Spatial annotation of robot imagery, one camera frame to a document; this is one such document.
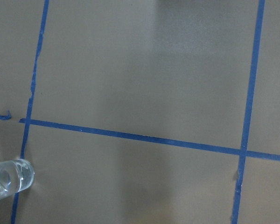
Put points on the clear glass sauce bottle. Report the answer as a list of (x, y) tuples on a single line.
[(15, 176)]

